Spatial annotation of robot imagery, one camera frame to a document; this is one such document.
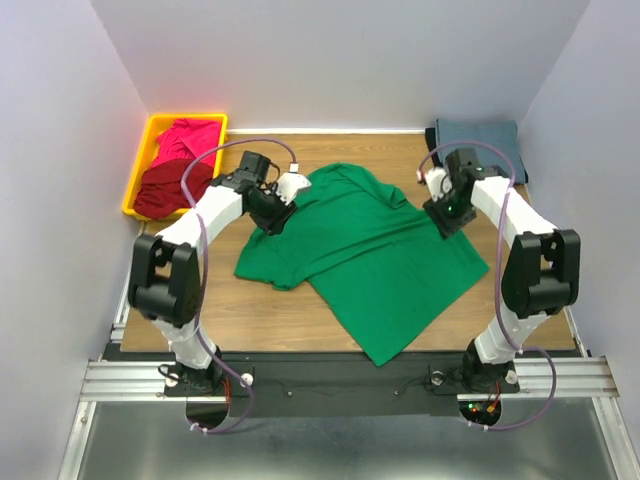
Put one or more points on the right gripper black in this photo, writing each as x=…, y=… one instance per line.
x=451, y=223

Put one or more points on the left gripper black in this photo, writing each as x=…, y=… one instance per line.
x=275, y=220

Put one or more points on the green t shirt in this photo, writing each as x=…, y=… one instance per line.
x=378, y=262

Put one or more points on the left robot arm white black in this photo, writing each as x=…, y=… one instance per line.
x=168, y=278

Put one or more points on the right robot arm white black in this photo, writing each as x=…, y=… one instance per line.
x=537, y=279

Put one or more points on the folded blue grey t shirt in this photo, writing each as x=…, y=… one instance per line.
x=501, y=135

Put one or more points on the dark red t shirt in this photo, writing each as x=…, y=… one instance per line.
x=160, y=193

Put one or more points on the pink t shirt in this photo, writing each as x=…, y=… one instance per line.
x=187, y=138

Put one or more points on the yellow plastic bin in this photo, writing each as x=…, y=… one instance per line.
x=156, y=125

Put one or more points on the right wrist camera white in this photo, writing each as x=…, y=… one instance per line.
x=436, y=180

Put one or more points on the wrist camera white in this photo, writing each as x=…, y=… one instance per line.
x=436, y=180
x=290, y=185

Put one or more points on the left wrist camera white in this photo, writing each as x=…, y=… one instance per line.
x=290, y=185

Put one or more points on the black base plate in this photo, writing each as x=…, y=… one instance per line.
x=274, y=385

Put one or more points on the aluminium rail frame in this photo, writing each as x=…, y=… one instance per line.
x=565, y=421

